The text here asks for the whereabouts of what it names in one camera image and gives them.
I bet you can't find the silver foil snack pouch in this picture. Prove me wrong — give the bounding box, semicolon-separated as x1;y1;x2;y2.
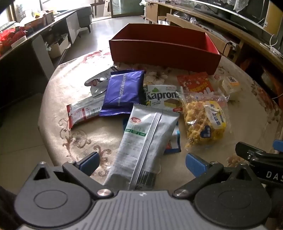
84;66;118;97

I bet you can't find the wooden TV console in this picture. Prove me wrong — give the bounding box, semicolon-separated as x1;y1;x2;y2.
145;1;282;71

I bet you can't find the Kapron green white pack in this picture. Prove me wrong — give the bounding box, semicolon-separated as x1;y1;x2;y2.
144;85;183;112

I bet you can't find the blue wafer biscuit pack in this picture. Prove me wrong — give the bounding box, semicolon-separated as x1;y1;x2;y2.
99;70;145;117

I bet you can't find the dark grey sideboard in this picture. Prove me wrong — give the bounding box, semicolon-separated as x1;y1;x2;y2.
1;10;80;123

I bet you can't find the yellow egg waffle clear pack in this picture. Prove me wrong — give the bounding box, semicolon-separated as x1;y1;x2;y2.
177;91;233;149

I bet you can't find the grey sofa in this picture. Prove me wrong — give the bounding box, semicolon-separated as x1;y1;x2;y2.
77;6;93;32

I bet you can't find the blue sausage snack pack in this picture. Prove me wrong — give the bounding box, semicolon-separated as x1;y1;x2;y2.
164;123;181;154

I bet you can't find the black television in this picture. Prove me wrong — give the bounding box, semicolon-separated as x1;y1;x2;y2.
192;0;283;43

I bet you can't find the red white long snack pack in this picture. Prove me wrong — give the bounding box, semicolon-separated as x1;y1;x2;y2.
67;93;105;129

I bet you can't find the red cardboard box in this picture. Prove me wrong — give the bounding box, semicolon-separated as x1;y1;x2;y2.
109;24;222;75

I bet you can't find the white green long snack pack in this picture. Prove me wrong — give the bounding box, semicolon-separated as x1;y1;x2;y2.
104;104;179;190

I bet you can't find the wooden chair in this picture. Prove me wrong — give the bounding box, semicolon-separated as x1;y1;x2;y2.
90;0;105;18

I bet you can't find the red orange snack pack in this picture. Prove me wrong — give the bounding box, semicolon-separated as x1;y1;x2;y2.
177;72;214;94

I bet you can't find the white bread bun pack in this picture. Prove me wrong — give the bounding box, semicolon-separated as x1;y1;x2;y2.
213;74;242;101

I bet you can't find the white storage box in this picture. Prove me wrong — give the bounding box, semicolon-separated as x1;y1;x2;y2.
48;35;70;58

